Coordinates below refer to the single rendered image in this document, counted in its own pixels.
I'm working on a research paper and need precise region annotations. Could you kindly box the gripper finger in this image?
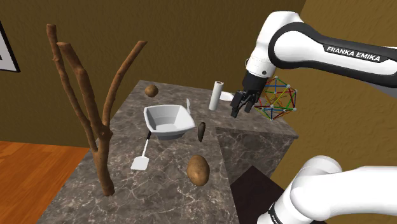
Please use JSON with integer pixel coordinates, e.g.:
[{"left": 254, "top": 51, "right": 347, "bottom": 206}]
[
  {"left": 244, "top": 93, "right": 260, "bottom": 114},
  {"left": 230, "top": 90, "right": 246, "bottom": 118}
]

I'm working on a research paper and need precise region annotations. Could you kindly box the white paper towel roll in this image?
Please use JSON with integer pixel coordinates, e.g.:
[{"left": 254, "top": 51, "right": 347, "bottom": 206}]
[{"left": 208, "top": 81, "right": 225, "bottom": 111}]

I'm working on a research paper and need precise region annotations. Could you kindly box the dark brown slim potato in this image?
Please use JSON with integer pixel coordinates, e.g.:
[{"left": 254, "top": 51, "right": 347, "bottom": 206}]
[{"left": 197, "top": 122, "right": 206, "bottom": 143}]

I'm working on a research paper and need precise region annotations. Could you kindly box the white angular bowl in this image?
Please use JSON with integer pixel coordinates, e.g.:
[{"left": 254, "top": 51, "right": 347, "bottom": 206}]
[{"left": 143, "top": 104, "right": 196, "bottom": 141}]

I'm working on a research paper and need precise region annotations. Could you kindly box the large brown potato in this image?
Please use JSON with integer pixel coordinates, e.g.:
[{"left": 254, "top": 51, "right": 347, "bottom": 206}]
[{"left": 186, "top": 155, "right": 211, "bottom": 187}]

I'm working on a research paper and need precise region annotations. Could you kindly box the small brown potato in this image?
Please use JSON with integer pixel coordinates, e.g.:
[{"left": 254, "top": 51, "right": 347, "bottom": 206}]
[{"left": 144, "top": 84, "right": 159, "bottom": 98}]

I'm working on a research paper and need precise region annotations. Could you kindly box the dark robot stand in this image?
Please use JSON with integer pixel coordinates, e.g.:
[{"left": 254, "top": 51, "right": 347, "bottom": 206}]
[{"left": 230, "top": 165, "right": 326, "bottom": 224}]

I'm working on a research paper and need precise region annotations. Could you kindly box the brown bare branch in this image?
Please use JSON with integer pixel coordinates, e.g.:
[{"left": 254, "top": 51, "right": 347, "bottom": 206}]
[{"left": 46, "top": 24, "right": 148, "bottom": 197}]

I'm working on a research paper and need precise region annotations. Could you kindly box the colourful rod ball frame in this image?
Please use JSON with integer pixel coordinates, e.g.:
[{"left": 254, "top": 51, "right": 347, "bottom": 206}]
[{"left": 253, "top": 76, "right": 298, "bottom": 121}]

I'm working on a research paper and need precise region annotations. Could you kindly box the white spatula with black handle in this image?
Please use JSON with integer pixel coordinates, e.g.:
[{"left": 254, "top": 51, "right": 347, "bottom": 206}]
[{"left": 130, "top": 130, "right": 153, "bottom": 171}]

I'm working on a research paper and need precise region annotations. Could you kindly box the black framed wall picture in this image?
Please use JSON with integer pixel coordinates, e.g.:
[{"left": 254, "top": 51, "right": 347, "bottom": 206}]
[{"left": 0, "top": 20, "right": 21, "bottom": 74}]

